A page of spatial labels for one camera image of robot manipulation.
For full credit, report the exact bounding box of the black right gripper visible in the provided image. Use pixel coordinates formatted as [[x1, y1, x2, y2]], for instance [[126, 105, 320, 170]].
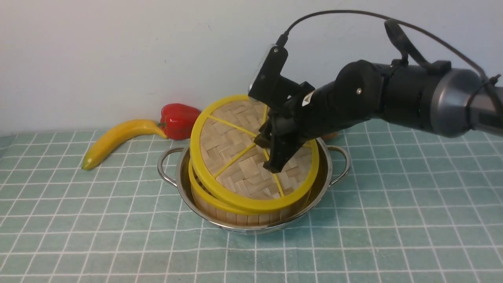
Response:
[[253, 82, 383, 174]]

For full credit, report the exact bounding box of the woven bamboo steamer lid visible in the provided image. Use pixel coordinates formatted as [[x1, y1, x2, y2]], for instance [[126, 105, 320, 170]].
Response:
[[190, 95, 320, 214]]

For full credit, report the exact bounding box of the bamboo steamer basket yellow rim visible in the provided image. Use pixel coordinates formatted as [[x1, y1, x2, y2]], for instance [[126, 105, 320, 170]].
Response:
[[188, 159, 315, 227]]

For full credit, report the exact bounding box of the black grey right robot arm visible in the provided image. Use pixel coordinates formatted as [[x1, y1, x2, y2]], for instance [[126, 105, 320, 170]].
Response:
[[248, 60, 502, 173]]

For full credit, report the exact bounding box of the stainless steel pot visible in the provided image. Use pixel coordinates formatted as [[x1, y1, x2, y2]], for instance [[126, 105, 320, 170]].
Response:
[[157, 138, 351, 236]]

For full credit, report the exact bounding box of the red bell pepper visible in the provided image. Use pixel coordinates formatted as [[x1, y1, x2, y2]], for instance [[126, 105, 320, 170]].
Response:
[[158, 103, 201, 140]]

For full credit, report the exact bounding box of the green checked tablecloth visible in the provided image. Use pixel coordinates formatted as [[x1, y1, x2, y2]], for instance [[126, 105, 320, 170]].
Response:
[[0, 121, 503, 283]]

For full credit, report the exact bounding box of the yellow banana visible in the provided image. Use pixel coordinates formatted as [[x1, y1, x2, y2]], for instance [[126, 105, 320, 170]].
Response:
[[81, 119, 167, 171]]

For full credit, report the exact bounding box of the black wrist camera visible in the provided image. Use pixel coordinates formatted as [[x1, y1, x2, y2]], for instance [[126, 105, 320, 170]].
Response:
[[248, 45, 302, 115]]

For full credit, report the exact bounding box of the black camera cable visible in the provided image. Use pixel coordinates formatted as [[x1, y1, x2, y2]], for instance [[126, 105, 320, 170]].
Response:
[[275, 10, 503, 130]]

